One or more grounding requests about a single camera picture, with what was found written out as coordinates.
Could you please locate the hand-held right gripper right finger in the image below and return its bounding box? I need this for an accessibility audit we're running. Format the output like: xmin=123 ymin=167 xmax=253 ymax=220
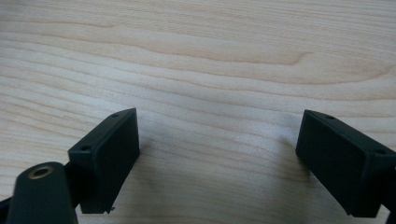
xmin=295 ymin=109 xmax=396 ymax=218

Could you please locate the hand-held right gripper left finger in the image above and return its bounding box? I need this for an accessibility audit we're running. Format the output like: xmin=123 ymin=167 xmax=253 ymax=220
xmin=67 ymin=107 xmax=141 ymax=215

